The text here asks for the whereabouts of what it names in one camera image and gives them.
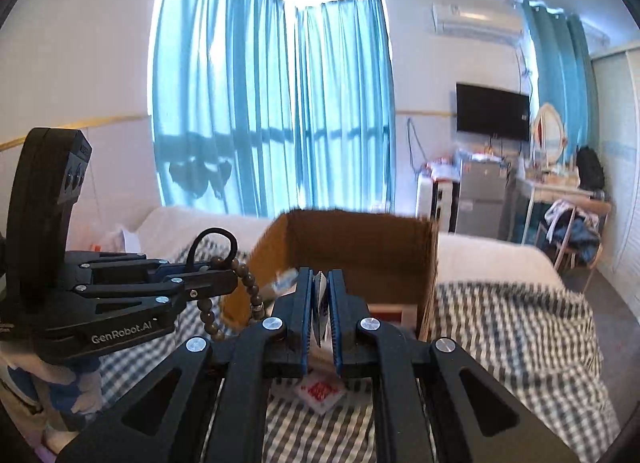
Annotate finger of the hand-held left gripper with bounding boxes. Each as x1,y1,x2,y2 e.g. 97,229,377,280
65,250,237,285
75,280,240,320

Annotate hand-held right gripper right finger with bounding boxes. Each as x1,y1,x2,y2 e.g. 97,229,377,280
327,268,576,463

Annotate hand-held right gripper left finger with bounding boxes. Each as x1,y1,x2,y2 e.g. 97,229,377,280
57,267,321,463

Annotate white foil sachet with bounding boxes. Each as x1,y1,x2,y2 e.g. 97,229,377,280
310,272,332,350

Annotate brown bead bracelet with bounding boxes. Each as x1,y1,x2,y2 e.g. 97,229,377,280
197,255,266,342

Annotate cardboard box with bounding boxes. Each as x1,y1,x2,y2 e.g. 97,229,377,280
219,209,440,341

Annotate black hair tie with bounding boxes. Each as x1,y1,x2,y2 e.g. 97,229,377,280
186,227,239,270

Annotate white paper sheet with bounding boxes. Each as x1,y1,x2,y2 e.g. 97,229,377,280
117,227,142,252

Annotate white packet with red print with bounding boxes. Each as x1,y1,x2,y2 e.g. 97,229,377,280
294,374,347,417

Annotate white suitcase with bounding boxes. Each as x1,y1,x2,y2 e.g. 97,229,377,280
416,176,454,235

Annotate white bedspread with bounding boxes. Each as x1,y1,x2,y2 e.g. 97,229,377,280
135,206,591,304

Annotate checked blanket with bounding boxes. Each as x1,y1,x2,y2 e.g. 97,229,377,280
100,238,621,463

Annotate red and white bags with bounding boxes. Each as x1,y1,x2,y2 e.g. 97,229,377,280
424,154,459,182

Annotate small grey fridge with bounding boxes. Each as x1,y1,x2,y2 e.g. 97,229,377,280
456,158,509,240

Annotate blue curtain panel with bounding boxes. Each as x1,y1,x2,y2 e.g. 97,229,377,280
294,0,397,215

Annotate wide blue curtain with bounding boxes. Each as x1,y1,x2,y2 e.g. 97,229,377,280
149,0,299,219

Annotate wooden chair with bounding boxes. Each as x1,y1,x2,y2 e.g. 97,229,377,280
537,200,614,275

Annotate white dressing table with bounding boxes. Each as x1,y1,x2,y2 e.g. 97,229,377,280
515,174,613,245

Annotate clothes pile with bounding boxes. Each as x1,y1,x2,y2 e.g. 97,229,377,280
544,200,601,258

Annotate oval vanity mirror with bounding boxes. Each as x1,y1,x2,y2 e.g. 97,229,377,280
531,102,569,165

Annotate black backpack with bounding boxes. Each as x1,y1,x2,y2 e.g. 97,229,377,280
575,146,606,192

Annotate white air conditioner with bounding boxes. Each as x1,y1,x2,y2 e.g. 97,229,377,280
431,0,524,47

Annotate narrow blue curtain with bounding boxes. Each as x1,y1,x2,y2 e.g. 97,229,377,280
521,0,594,156

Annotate white wardrobe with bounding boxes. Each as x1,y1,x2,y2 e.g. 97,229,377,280
590,46,640,294

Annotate black wall cable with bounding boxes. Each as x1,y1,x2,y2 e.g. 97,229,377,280
405,116,427,175

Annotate black wall television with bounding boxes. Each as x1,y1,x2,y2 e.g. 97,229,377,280
456,83,531,142

